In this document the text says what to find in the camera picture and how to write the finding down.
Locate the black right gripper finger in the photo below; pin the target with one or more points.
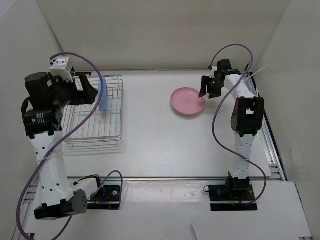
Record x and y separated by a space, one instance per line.
203 87
214 92

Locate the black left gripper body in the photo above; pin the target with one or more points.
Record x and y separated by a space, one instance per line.
65 91

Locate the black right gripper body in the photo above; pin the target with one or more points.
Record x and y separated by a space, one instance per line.
214 83

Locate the blue plate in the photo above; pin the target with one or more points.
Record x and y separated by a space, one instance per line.
103 89

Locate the cream plate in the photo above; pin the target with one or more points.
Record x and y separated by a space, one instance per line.
188 112

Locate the pink plate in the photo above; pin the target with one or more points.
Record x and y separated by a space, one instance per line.
187 98

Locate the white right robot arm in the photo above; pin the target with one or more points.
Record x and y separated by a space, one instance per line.
247 116

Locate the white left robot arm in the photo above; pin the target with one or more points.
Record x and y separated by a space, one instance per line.
42 114

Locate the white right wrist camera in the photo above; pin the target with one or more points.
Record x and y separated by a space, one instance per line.
212 69

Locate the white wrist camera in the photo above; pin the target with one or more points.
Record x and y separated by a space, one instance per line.
62 67
212 69

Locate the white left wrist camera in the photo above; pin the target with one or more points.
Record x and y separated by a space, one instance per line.
62 67

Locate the metal wire dish rack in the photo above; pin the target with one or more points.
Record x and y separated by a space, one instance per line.
103 128

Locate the aluminium table edge rail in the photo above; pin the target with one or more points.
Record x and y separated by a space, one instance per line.
265 152

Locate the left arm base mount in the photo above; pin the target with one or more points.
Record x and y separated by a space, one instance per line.
100 195

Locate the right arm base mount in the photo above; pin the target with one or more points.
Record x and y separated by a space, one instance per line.
235 195

